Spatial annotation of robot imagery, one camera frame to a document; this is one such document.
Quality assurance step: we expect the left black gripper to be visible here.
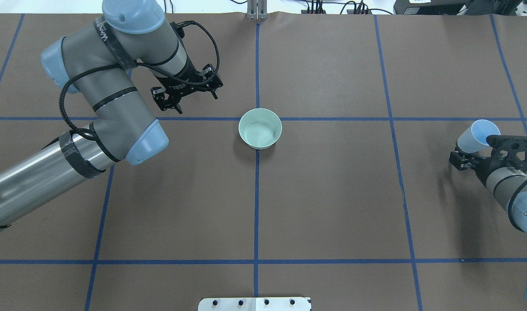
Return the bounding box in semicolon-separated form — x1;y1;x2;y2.
150;60;224;114

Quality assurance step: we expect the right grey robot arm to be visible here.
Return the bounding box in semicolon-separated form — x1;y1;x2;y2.
449;134;527;234

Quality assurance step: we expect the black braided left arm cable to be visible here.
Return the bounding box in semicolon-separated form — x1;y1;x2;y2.
59;20;220;141

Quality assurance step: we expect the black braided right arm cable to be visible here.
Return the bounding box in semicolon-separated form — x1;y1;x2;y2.
507;169;527;232

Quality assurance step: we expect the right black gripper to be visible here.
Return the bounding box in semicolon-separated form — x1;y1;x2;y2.
449;135;527;184

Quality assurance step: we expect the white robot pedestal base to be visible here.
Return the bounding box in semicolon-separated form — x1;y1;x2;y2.
198;297;312;311

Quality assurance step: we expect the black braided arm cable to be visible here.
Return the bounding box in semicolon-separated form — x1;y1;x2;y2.
59;20;220;141
507;169;527;232

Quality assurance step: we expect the light blue plastic cup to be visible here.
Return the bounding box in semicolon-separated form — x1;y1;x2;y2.
456;119;501;153

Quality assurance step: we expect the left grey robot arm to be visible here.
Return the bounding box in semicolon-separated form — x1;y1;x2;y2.
0;0;223;233

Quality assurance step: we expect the pale green bowl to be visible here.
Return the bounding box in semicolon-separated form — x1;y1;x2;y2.
238;108;283;150

